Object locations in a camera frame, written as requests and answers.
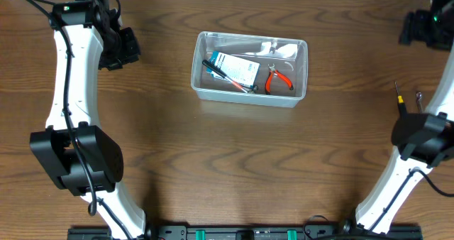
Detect silver wrench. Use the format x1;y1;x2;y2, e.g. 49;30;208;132
416;92;423;113

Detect black yellow screwdriver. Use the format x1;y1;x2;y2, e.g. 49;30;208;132
394;82;407;117

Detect white blue cardboard box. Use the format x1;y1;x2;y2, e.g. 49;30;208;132
209;51;260;88

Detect clear plastic container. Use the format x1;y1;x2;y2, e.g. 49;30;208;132
191;31;309;108

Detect red handled pliers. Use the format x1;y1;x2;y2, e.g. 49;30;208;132
264;63;295;95

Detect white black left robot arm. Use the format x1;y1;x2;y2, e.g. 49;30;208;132
30;0;150;239

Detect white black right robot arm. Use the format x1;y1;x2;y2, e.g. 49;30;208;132
340;0;453;239

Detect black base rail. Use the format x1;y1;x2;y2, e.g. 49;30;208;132
67;224;423;240

